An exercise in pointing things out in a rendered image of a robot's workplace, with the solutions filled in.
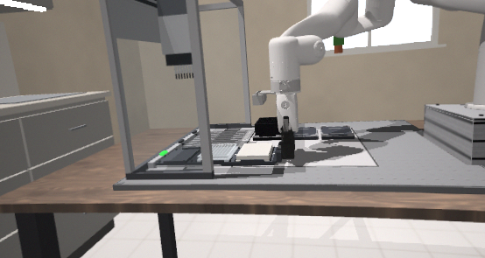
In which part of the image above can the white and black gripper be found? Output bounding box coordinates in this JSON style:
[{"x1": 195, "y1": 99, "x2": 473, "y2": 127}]
[{"x1": 275, "y1": 90, "x2": 301, "y2": 159}]

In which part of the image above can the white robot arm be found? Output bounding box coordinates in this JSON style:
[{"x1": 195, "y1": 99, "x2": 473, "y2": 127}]
[{"x1": 252, "y1": 0, "x2": 485, "y2": 110}]

